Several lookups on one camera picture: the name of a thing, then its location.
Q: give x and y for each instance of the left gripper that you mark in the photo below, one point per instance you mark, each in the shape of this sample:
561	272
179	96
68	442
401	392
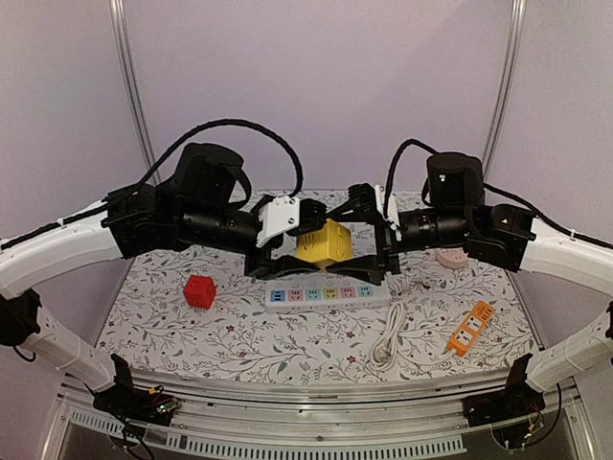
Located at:
266	267

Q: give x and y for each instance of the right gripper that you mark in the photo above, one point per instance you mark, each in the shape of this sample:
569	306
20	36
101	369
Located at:
386	240

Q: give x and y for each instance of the yellow cube socket adapter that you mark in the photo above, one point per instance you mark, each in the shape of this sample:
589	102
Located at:
329	245

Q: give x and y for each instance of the white multicolour power strip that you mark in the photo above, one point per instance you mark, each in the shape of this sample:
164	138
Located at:
324	295

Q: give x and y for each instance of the red cube socket adapter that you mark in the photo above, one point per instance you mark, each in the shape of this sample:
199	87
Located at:
200	292

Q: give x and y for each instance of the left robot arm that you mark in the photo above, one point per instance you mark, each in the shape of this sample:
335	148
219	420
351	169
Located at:
193	206

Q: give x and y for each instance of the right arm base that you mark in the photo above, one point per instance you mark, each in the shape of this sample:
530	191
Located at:
516	399

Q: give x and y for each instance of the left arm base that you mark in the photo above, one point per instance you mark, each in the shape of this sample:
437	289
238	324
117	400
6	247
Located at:
127	402

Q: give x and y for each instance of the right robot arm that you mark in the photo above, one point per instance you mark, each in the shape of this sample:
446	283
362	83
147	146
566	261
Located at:
463	211

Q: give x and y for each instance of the pink round power socket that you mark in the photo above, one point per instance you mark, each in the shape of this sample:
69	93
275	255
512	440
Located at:
452	258

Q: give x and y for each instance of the floral table mat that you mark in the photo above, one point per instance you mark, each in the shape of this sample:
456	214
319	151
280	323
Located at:
153	328

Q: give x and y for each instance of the orange power strip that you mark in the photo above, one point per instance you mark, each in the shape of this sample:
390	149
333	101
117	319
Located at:
470	329

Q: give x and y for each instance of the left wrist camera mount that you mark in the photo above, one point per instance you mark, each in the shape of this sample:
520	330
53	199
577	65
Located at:
278	215

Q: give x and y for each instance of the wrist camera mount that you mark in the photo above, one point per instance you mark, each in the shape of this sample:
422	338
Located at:
278	215
386	214

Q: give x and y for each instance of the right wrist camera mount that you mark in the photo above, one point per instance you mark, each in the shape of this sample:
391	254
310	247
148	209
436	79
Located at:
386	214

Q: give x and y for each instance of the front aluminium rail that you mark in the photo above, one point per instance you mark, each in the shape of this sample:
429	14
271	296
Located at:
419	419

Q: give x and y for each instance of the right aluminium frame post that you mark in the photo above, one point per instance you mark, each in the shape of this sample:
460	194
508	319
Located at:
513	44

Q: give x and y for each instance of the aluminium frame post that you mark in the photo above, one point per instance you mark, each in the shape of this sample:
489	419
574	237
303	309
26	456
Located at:
121	36
513	44

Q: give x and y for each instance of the left aluminium frame post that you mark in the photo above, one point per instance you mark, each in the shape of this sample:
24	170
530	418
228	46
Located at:
121	36

